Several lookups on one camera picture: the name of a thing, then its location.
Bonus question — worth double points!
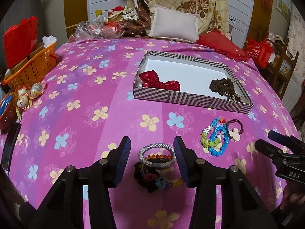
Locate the red and blue toy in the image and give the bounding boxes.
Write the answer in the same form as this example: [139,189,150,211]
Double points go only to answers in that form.
[0,92,17,131]

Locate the leopard print scrunchie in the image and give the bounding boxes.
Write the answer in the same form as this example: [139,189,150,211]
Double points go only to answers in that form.
[226,93,246,103]

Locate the white pillow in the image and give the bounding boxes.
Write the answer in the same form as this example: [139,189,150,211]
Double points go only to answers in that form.
[148,4,201,41]

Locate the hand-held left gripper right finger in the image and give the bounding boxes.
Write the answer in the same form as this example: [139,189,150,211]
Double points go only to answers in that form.
[173,136,278,229]

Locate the dark velvet scrunchie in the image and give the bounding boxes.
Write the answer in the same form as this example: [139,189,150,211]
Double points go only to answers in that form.
[133,161,163,193]

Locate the silver grey woven bracelet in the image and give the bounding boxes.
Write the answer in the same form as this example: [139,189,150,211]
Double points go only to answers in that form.
[138,144,176,170]

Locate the egg ornament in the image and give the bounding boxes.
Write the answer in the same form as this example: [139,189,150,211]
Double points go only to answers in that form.
[18,87,30,99]
[16,95,29,108]
[31,83,43,98]

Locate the floral curtain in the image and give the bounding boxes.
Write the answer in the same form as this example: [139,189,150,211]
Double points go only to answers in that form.
[286,5,305,91]

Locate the green flower bead bracelet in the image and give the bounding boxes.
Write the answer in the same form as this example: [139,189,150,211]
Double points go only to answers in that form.
[201,134,221,149]

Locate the amber bead bracelet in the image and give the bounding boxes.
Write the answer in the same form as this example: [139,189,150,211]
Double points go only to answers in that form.
[146,154,171,161]

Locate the pink floral bedsheet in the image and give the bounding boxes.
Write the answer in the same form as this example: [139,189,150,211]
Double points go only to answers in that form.
[5,38,301,229]

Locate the red gift bag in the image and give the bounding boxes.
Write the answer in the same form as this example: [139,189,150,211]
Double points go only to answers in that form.
[3,17,39,69]

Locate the red shopping bag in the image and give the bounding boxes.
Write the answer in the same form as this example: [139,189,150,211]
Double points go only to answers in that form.
[245,38,274,68]

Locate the wooden chair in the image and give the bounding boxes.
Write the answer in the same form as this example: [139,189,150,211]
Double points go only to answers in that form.
[264,32,299,99]

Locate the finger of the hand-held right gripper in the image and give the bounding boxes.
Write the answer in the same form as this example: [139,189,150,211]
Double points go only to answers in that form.
[267,130,291,146]
[254,139,286,160]

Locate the blue bead bracelet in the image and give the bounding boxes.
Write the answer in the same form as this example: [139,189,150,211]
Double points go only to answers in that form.
[207,125,231,155]

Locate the brown floral quilt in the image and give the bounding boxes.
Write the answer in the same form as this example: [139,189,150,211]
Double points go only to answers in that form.
[123,0,153,38]

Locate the clear plastic bags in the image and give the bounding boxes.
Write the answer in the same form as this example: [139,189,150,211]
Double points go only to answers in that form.
[71,15,124,40]

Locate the wall picture frame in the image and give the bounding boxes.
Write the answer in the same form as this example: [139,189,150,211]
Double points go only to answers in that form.
[276,0,289,19]

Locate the striped cardboard box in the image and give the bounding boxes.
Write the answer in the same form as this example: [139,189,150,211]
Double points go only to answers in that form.
[132,50,253,114]

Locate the red bow scrunchie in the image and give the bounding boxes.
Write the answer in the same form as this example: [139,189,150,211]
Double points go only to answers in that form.
[139,70,181,92]

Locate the hair tie with mouse charm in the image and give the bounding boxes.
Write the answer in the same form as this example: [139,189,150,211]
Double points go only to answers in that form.
[225,119,244,143]

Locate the white tissue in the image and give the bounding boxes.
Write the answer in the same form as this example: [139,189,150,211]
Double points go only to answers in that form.
[42,36,58,47]

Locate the red plush toy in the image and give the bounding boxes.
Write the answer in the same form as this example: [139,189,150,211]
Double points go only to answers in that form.
[108,6,130,22]

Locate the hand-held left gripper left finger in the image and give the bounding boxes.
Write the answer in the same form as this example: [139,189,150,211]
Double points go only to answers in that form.
[30,136,132,229]

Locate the brown scrunchie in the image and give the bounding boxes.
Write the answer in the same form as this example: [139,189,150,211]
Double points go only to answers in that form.
[209,78,236,98]

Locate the orange plastic basket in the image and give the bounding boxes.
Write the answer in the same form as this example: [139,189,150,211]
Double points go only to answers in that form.
[2,41,58,91]

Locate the person's right hand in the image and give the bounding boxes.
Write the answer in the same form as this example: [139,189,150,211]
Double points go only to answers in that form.
[282,186,305,211]

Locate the red pillow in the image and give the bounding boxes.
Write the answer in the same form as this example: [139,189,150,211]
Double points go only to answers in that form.
[196,31,249,60]

